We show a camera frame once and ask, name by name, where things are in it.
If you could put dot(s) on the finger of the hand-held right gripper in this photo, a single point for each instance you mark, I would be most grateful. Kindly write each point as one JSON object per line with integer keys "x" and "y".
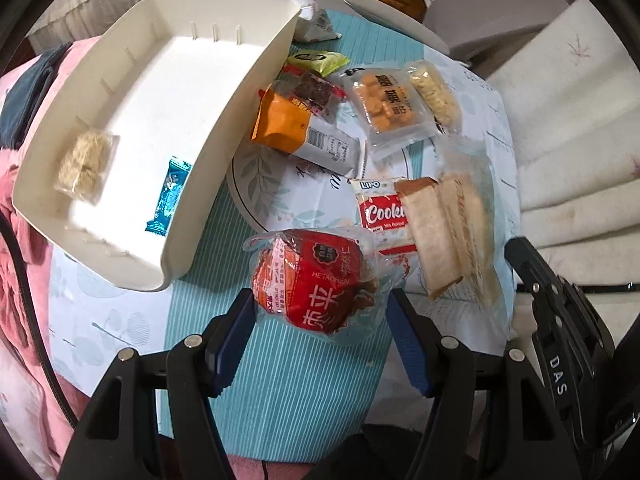
{"x": 535, "y": 280}

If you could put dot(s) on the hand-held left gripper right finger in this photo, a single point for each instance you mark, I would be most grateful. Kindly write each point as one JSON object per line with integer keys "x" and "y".
{"x": 410, "y": 350}

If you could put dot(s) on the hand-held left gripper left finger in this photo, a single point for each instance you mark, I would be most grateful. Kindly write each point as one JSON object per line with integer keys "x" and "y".
{"x": 235, "y": 340}

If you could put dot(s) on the red round cake packet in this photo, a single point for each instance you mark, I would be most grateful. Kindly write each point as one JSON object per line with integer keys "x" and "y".
{"x": 310, "y": 280}

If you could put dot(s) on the clear wafer packet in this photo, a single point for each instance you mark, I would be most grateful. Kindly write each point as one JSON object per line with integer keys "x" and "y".
{"x": 435, "y": 230}

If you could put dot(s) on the red white cookie packet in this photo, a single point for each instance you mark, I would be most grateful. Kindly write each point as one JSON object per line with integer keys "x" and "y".
{"x": 380, "y": 215}

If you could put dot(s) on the blue candy wrapper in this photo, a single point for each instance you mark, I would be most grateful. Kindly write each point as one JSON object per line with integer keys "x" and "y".
{"x": 169, "y": 195}

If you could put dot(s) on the rice puff bar packet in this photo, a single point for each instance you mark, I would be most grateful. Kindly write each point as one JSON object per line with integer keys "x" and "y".
{"x": 432, "y": 90}

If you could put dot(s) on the orange white snack packet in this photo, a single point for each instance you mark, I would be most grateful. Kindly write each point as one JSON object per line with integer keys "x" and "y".
{"x": 285, "y": 125}

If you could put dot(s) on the beige cracker packet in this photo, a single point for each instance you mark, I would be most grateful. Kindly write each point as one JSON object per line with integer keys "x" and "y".
{"x": 85, "y": 167}

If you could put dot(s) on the clear yellow biscuit packet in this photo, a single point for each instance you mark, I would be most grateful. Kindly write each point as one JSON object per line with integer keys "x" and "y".
{"x": 387, "y": 102}

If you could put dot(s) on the white plastic basket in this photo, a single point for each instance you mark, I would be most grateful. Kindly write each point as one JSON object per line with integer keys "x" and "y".
{"x": 165, "y": 110}

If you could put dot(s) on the clear dark red snack packet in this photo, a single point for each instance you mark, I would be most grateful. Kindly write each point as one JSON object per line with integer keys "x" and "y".
{"x": 312, "y": 90}

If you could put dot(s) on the teal striped table runner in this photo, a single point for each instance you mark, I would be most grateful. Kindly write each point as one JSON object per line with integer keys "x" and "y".
{"x": 300, "y": 400}

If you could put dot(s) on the white quilted bedding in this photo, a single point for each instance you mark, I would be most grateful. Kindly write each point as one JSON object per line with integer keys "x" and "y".
{"x": 575, "y": 135}

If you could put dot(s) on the pink blanket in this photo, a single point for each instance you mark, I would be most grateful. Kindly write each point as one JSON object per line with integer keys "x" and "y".
{"x": 30, "y": 260}

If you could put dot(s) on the grey chair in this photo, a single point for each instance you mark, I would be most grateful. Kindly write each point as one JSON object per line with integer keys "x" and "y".
{"x": 490, "y": 15}

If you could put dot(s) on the green snack packet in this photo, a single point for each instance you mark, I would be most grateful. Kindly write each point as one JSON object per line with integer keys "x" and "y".
{"x": 315, "y": 62}

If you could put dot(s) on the dark blue cloth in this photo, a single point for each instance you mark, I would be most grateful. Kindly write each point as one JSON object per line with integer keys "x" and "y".
{"x": 25, "y": 95}

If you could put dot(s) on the crumpled grey white packet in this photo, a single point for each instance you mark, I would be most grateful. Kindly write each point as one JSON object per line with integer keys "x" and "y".
{"x": 315, "y": 25}

